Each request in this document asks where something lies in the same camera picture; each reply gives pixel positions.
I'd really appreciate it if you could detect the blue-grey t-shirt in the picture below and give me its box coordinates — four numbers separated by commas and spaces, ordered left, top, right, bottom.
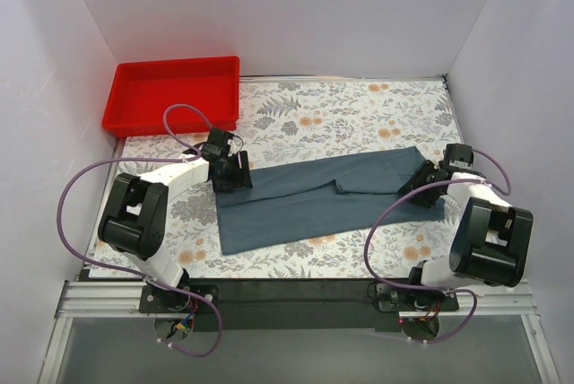
216, 146, 425, 256

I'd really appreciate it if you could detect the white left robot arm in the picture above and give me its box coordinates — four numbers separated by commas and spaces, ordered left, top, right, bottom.
98, 127, 253, 287

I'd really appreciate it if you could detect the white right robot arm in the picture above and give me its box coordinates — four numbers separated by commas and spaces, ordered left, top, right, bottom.
399, 144, 534, 289

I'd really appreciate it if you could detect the floral patterned table mat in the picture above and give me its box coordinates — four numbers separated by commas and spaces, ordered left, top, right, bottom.
164, 80, 462, 278

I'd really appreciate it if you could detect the red plastic tray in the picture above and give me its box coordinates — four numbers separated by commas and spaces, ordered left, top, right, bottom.
102, 56, 239, 138

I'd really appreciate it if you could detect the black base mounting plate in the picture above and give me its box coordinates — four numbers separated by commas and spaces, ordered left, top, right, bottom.
139, 279, 459, 333

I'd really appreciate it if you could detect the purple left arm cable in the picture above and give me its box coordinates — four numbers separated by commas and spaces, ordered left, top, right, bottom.
57, 104, 224, 358

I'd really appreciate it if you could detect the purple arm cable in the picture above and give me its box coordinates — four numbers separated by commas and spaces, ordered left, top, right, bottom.
363, 148, 512, 345
57, 104, 224, 358

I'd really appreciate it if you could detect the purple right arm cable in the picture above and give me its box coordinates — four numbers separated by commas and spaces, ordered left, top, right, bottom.
363, 148, 512, 345

